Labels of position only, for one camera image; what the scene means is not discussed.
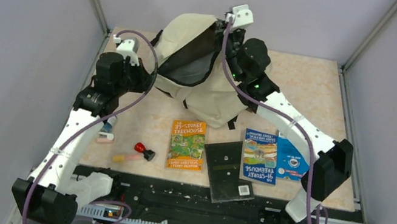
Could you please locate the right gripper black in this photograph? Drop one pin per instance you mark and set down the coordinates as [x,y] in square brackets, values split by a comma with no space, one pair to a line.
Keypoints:
[220,27]

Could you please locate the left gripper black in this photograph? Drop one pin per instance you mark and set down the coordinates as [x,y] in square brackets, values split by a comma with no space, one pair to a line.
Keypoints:
[143,76]

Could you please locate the beige canvas student bag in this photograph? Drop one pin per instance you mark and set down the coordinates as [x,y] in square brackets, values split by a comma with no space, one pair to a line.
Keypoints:
[190,69]

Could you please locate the blue 91-storey treehouse book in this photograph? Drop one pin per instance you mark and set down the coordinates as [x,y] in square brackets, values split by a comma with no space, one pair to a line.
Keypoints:
[259,157]

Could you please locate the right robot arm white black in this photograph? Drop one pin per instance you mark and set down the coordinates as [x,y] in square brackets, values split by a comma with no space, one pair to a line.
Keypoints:
[244,66]

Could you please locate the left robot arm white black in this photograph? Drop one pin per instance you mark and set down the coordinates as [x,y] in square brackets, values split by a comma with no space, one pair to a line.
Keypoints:
[44,197]

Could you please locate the blue glue bottle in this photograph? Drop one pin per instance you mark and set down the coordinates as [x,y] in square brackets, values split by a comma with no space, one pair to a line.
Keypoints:
[108,126]

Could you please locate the pink white eraser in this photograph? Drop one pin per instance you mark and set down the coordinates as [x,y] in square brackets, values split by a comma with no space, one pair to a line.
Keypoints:
[104,138]

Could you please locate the yellow pink highlighter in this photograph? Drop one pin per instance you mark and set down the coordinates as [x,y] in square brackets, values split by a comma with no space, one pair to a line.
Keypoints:
[126,158]

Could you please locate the red black stamp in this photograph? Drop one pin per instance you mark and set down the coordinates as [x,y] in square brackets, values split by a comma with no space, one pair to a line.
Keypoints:
[147,153]

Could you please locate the orange treehouse book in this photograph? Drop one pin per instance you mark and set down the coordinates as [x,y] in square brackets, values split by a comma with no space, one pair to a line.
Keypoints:
[186,146]

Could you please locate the black notebook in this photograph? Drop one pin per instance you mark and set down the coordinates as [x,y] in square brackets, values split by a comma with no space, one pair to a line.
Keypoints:
[223,163]

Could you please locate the light blue book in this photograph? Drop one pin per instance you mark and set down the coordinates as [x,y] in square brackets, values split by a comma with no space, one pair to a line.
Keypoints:
[290,163]

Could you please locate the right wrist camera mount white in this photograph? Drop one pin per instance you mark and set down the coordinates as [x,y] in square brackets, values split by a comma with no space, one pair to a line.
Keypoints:
[240,17]

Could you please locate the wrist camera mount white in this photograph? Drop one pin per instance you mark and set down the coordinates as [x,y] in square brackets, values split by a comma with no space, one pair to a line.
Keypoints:
[240,17]
[127,48]

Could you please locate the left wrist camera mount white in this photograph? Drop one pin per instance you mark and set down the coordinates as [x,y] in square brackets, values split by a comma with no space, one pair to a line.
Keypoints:
[127,48]

